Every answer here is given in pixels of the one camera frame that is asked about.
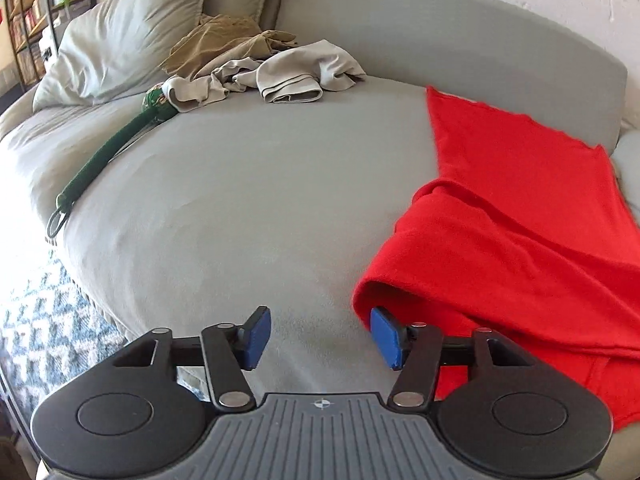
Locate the blue and white patterned rug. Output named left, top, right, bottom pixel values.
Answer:
left=0, top=255, right=126, bottom=411

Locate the dark bookshelf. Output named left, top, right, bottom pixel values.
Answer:
left=0, top=0, right=101, bottom=96

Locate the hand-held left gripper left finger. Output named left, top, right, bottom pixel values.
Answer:
left=112, top=305, right=273, bottom=413

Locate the grey pillow right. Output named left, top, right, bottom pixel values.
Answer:
left=612, top=130, right=640, bottom=186

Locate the beige garment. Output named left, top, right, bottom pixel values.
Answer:
left=162, top=40, right=368, bottom=113

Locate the grey padded headboard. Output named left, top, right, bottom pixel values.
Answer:
left=272, top=0, right=628, bottom=148

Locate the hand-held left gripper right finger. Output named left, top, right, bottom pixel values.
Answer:
left=369, top=306, right=528, bottom=411

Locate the grey bed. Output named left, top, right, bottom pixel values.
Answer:
left=0, top=75, right=640, bottom=396

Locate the red garment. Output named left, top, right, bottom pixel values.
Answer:
left=352, top=86, right=640, bottom=433

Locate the large grey-green pillow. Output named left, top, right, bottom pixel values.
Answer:
left=32, top=0, right=216, bottom=111

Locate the tan garment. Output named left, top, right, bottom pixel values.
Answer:
left=160, top=14, right=298, bottom=81

